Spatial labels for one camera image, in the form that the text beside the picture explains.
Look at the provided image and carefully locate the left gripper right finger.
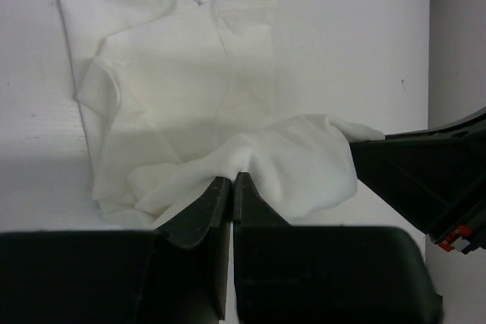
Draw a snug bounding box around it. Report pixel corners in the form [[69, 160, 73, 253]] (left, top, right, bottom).
[[232, 172, 295, 323]]

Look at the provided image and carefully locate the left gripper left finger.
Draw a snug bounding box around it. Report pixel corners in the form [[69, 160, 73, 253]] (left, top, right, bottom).
[[151, 178, 232, 320]]

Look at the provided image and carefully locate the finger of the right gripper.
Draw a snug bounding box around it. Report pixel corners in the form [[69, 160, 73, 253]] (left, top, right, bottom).
[[350, 109, 485, 254]]

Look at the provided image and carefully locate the white t-shirt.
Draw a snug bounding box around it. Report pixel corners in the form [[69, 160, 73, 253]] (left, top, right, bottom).
[[60, 0, 384, 229]]

